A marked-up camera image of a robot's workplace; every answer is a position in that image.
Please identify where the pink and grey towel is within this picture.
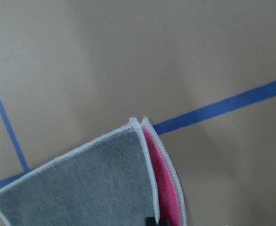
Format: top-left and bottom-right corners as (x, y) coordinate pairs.
(0, 118), (187, 226)

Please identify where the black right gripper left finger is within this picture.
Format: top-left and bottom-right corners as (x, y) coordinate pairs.
(145, 217), (157, 226)

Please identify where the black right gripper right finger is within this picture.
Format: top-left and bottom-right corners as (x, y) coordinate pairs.
(158, 218), (170, 226)

